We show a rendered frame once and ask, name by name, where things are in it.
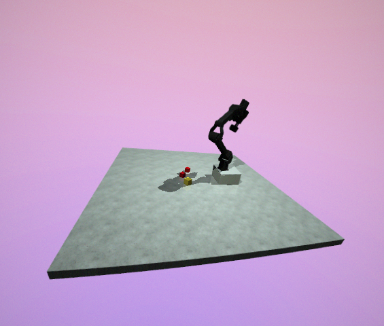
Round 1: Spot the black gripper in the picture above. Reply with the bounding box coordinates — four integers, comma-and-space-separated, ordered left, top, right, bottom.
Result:
229, 110, 249, 132

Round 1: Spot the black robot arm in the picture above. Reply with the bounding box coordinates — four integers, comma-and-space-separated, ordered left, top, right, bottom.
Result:
208, 99, 249, 171

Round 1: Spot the yellow cube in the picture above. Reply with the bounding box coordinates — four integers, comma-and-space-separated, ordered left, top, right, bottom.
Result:
184, 177, 192, 185

